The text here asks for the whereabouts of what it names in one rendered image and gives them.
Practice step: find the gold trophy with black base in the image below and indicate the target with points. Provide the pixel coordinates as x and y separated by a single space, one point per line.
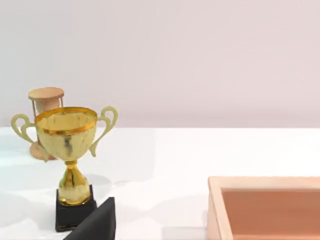
66 140

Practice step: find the shallow salmon-coloured box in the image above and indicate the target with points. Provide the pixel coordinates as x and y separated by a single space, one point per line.
270 212

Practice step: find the wooden hourglass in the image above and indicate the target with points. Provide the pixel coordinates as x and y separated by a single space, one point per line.
46 96

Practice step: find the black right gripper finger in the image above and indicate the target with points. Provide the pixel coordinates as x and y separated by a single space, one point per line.
102 222

